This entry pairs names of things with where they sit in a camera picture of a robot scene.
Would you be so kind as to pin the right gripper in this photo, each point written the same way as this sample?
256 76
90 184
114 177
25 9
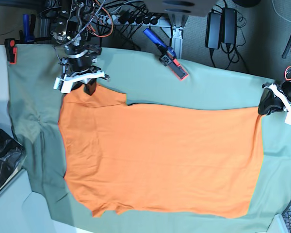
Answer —
81 61

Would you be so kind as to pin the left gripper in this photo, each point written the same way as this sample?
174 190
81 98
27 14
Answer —
275 98

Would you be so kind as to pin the orange T-shirt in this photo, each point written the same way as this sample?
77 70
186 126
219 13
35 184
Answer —
153 157

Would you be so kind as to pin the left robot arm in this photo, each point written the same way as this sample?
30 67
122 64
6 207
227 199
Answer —
287 72

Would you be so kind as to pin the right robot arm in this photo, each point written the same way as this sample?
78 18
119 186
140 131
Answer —
72 33

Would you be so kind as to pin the green table cloth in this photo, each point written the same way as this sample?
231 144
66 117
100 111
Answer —
34 110

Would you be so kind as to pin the blue clamp at centre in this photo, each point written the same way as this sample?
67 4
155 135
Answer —
168 57

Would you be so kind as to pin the black power adapter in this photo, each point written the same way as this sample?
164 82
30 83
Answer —
229 26
213 30

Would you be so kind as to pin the black power adapter right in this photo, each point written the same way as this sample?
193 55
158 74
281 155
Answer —
213 30

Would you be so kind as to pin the black plastic bag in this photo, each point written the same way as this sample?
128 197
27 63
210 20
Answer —
10 156

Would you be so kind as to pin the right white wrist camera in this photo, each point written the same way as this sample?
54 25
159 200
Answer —
64 86

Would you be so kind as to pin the aluminium frame post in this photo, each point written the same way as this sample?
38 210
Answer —
174 29

